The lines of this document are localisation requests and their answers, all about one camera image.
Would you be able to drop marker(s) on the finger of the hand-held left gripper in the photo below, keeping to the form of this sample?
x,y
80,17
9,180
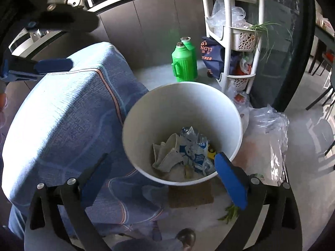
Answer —
x,y
68,19
53,66

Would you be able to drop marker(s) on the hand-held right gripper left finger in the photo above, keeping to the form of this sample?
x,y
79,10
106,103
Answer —
x,y
95,180

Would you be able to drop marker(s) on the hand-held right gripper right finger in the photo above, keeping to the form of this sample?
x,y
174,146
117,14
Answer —
x,y
230,180

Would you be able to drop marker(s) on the blue and white plastic wrapper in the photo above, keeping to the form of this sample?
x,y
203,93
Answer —
x,y
195,151

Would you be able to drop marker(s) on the white paper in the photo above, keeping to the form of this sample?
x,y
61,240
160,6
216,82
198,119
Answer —
x,y
167,153

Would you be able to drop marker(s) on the white plastic bucket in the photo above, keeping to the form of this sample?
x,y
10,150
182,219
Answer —
x,y
170,107

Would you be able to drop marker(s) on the loose green scallion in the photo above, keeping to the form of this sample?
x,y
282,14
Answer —
x,y
229,212

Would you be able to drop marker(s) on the yellow packaging scrap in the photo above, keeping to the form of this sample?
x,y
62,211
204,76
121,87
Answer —
x,y
211,153

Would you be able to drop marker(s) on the brown floor mat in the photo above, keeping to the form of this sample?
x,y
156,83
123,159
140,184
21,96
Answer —
x,y
189,195

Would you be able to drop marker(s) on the blue plaid tablecloth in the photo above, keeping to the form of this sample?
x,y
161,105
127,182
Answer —
x,y
65,115

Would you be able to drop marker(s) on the clear plastic bag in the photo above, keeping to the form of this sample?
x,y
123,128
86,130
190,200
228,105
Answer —
x,y
269,136

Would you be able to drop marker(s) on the brown shoe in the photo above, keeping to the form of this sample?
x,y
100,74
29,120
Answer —
x,y
186,238

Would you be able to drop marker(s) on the dark kitchen counter cabinet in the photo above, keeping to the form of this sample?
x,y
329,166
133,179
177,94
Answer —
x,y
146,23

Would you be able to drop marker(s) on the dark blue paper bag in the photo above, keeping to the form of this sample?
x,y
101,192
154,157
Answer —
x,y
213,57

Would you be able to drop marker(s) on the green thermos bottle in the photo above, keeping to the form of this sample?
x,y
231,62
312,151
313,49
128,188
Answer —
x,y
184,64
190,45

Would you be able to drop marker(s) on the black chair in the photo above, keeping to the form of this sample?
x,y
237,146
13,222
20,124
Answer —
x,y
323,89

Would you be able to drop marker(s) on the white plastic storage rack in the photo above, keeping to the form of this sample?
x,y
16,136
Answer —
x,y
246,38

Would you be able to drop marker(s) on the green scallion bunch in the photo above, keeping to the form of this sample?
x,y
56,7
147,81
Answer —
x,y
261,28

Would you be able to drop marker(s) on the white plastic bags bundle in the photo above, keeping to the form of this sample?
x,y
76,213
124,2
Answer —
x,y
225,15

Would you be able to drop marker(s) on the dark dining table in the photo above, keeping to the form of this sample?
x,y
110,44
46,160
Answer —
x,y
325,35

